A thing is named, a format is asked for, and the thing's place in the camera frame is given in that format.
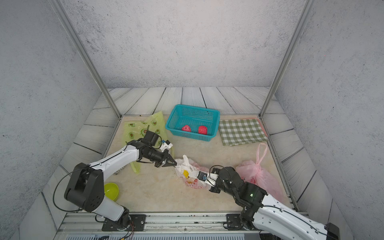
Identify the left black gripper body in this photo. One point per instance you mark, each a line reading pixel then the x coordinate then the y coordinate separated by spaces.
pixel 158 156

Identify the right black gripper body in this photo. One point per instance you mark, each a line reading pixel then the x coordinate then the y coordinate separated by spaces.
pixel 219 186

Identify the white plastic bag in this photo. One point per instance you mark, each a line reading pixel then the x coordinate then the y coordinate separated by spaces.
pixel 188 170

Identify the yellow-green avocado plastic bag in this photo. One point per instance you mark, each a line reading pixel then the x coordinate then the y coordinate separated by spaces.
pixel 144 132

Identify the red apple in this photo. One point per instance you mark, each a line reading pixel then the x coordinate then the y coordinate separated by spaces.
pixel 186 128
pixel 202 130

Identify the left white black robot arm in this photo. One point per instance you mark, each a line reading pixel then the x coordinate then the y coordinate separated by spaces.
pixel 86 185

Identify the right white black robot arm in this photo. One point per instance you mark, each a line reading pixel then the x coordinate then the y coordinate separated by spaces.
pixel 261 211

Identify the pink strawberry plastic bag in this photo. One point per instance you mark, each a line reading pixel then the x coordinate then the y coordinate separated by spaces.
pixel 253 172

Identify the teal plastic basket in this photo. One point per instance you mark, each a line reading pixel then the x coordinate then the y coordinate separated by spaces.
pixel 183 115

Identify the green checkered cloth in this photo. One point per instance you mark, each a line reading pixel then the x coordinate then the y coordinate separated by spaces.
pixel 242 132

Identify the lime green plastic cup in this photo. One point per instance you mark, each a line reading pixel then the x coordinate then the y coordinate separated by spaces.
pixel 112 191

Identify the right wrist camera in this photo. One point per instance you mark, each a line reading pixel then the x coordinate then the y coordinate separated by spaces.
pixel 209 178

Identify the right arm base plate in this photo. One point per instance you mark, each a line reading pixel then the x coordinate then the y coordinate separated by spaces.
pixel 235 222

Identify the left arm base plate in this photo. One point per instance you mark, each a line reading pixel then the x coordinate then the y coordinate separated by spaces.
pixel 132 222

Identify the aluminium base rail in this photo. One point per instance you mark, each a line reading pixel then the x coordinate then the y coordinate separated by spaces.
pixel 159 226

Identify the right aluminium frame post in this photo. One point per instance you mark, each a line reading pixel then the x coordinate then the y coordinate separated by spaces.
pixel 308 7

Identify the aluminium frame post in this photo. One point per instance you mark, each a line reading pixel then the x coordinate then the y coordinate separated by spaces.
pixel 308 7
pixel 71 32

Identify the left aluminium frame post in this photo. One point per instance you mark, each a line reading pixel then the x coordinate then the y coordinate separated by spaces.
pixel 71 32

